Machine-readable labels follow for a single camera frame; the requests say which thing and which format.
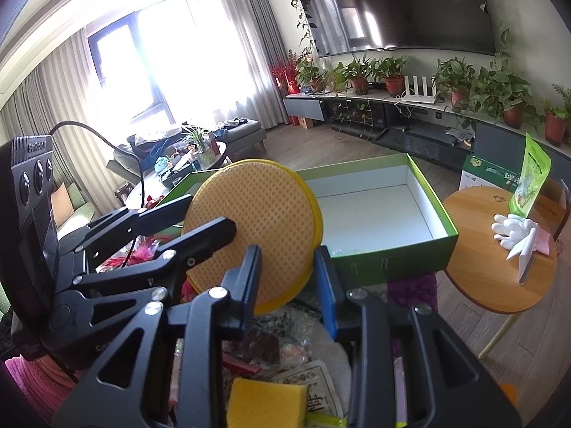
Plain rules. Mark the round dark coffee table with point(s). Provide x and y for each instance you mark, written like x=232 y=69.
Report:
x=151 y=187

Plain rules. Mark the white router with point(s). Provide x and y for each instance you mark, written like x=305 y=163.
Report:
x=419 y=90

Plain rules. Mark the potted green plant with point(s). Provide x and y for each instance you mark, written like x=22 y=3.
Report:
x=457 y=84
x=557 y=120
x=508 y=93
x=359 y=76
x=392 y=76
x=310 y=73

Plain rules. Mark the small plant in glass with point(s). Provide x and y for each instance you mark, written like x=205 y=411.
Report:
x=200 y=142

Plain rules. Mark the round wooden table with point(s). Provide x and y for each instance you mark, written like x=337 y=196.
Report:
x=481 y=258

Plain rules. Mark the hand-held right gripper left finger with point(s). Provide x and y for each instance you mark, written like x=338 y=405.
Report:
x=243 y=290

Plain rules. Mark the red feather toy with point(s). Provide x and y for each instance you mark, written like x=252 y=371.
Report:
x=142 y=252

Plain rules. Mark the yellow round scrubber pad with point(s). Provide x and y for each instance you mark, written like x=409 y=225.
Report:
x=254 y=232

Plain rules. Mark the white folded card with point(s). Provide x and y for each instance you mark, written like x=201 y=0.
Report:
x=524 y=256

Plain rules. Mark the green standing snack bag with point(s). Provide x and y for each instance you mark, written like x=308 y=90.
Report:
x=531 y=178

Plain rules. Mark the television cabinet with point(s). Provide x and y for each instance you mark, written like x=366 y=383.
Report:
x=428 y=138

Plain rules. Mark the green cardboard box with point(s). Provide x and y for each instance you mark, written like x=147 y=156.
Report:
x=379 y=214
x=178 y=187

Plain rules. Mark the pink cloth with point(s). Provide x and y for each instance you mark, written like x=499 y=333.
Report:
x=543 y=241

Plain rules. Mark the trailing vine plant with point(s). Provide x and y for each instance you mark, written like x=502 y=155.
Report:
x=305 y=18

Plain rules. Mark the zip bag with dark contents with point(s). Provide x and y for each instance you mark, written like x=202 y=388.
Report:
x=285 y=325

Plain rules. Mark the grey window curtain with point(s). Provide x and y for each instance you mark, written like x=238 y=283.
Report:
x=250 y=44

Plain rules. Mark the red flower plant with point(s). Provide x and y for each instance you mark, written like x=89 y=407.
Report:
x=285 y=73

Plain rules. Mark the person's left forearm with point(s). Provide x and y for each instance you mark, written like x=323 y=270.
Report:
x=40 y=383

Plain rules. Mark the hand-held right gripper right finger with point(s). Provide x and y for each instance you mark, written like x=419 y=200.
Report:
x=328 y=294

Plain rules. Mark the printed paper packet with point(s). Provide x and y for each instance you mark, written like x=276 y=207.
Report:
x=319 y=383

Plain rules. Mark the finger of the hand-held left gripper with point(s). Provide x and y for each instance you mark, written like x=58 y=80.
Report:
x=205 y=236
x=151 y=218

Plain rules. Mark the beige window curtain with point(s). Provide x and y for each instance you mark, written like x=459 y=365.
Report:
x=58 y=98

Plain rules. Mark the green sofa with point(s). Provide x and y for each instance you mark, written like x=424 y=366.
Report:
x=73 y=203

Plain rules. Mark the green white carton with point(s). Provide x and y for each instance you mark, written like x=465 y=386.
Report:
x=486 y=176

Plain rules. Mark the purple floral blanket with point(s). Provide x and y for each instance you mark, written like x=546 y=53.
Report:
x=412 y=294

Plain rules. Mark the grey armchair with clothes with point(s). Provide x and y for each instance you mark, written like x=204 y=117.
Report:
x=138 y=147

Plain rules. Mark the wall television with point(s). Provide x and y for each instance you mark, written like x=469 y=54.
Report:
x=392 y=9

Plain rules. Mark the yellow sponge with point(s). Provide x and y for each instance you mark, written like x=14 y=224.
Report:
x=267 y=403

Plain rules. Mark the white glove-shaped ornament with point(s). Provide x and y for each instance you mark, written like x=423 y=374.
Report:
x=513 y=229

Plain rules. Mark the grey ottoman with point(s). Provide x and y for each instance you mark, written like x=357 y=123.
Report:
x=241 y=133

